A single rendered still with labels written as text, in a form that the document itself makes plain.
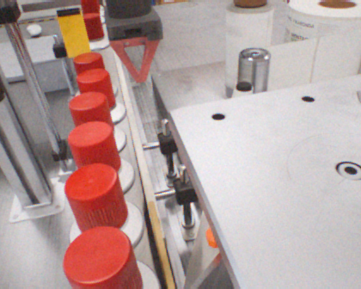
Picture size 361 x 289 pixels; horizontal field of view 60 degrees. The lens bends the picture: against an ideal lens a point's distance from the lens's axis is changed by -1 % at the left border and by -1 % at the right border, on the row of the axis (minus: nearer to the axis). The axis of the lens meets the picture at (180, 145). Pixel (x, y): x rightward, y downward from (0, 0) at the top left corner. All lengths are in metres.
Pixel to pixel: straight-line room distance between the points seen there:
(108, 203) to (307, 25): 0.61
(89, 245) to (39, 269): 0.34
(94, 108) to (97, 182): 0.09
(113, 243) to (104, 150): 0.09
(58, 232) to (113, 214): 0.33
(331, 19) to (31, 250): 0.66
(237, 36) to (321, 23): 0.19
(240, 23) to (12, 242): 0.51
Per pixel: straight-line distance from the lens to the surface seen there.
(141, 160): 0.47
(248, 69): 0.38
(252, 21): 0.58
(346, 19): 0.71
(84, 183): 0.20
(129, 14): 0.42
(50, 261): 0.50
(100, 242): 0.16
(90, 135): 0.24
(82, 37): 0.44
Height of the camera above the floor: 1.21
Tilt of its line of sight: 37 degrees down
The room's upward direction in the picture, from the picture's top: 5 degrees counter-clockwise
